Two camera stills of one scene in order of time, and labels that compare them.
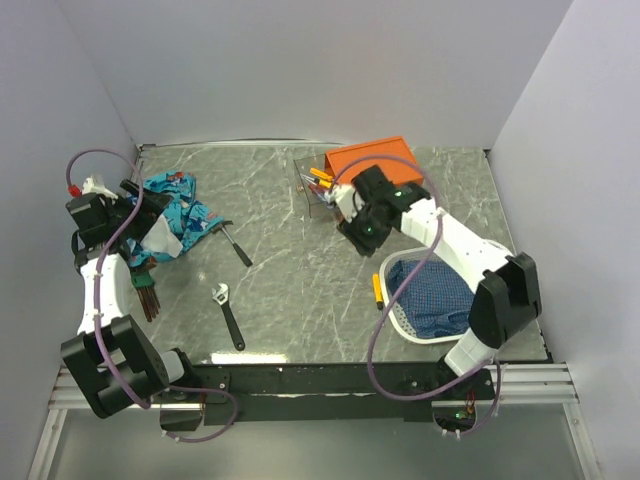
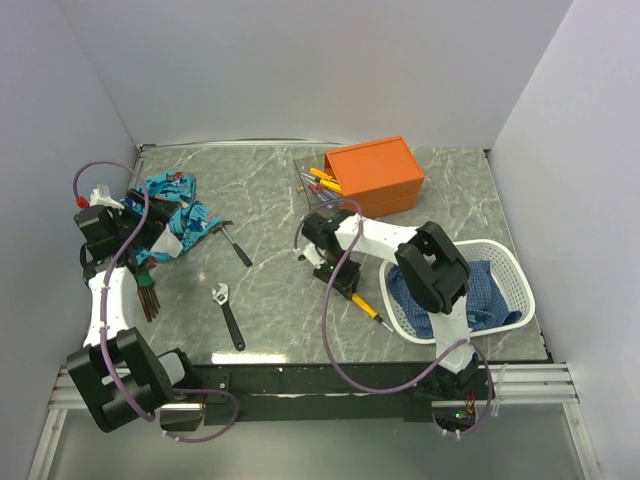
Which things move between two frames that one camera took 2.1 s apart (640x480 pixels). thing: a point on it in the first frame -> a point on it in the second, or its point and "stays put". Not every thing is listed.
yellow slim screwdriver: [321, 174] stays put
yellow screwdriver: [377, 290] -> [367, 307]
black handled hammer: [241, 253] stays put
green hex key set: [143, 281] stays put
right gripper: [349, 230] -> [348, 284]
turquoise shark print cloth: [189, 220] stays put
